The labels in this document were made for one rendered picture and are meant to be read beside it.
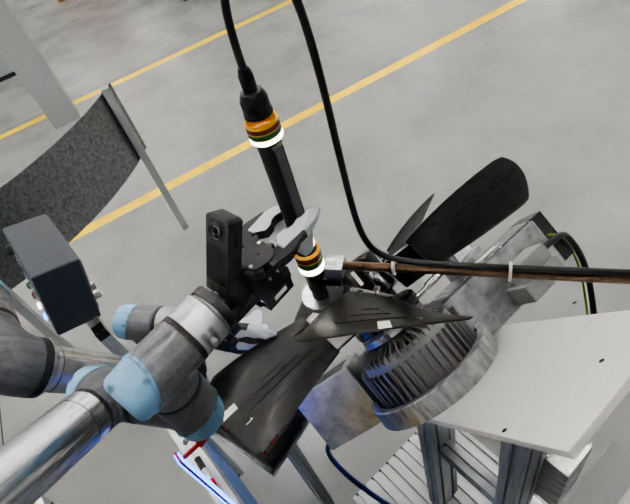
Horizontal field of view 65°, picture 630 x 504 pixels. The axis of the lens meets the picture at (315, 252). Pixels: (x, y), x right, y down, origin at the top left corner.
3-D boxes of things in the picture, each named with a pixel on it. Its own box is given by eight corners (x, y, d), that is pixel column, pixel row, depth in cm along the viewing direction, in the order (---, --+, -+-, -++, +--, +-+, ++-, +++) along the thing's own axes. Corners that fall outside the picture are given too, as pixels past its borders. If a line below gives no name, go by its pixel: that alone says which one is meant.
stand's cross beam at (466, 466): (508, 496, 125) (509, 491, 123) (499, 508, 124) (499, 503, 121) (449, 444, 137) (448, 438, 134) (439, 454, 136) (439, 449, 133)
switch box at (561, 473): (577, 480, 117) (594, 445, 102) (554, 509, 115) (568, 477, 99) (520, 436, 127) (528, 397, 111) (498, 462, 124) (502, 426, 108)
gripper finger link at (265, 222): (290, 216, 80) (258, 258, 75) (280, 189, 76) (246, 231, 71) (306, 221, 78) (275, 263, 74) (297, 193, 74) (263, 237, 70)
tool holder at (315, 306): (357, 283, 88) (347, 245, 81) (349, 316, 83) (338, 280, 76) (309, 280, 90) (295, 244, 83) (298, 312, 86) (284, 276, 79)
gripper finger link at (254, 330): (278, 305, 96) (236, 305, 99) (269, 329, 92) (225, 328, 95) (283, 316, 98) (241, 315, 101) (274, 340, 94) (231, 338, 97)
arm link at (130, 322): (138, 318, 113) (119, 295, 107) (180, 320, 110) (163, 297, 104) (122, 348, 108) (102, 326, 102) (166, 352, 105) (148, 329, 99)
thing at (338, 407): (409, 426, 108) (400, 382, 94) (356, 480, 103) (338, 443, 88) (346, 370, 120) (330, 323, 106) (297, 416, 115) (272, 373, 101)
